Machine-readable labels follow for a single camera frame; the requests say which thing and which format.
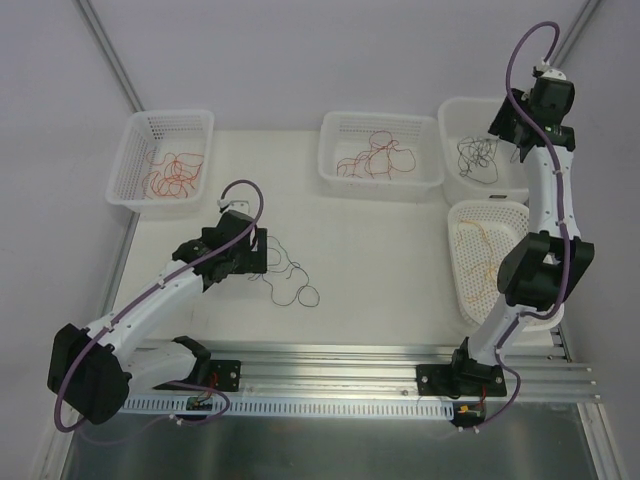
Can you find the left aluminium frame post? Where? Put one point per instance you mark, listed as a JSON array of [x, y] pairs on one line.
[[99, 35]]

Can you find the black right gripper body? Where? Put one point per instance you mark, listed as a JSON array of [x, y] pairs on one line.
[[507, 122]]

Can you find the white round-hole basket right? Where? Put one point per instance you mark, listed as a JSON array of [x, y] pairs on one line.
[[480, 234]]

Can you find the white perforated basket left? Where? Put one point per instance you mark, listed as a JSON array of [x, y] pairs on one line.
[[162, 162]]

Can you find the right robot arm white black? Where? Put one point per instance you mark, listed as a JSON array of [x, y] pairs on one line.
[[540, 272]]

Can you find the white perforated basket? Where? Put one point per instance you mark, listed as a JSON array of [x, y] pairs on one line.
[[162, 162], [380, 156]]

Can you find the white solid plastic tub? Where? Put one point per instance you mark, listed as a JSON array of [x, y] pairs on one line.
[[477, 165]]

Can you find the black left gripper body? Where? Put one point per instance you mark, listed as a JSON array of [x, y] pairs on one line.
[[258, 250]]

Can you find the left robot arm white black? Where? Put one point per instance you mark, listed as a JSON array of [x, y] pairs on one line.
[[96, 368]]

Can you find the white perforated basket middle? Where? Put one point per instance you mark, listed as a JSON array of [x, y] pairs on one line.
[[380, 156]]

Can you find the white slotted cable duct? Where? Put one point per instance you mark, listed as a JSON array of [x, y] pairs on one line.
[[189, 405]]

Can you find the aluminium frame post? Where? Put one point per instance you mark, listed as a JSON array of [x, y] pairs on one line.
[[99, 35], [563, 44]]

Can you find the right aluminium frame post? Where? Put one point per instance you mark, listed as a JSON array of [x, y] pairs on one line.
[[563, 44]]

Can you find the aluminium mounting rail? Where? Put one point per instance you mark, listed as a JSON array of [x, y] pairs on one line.
[[389, 372]]

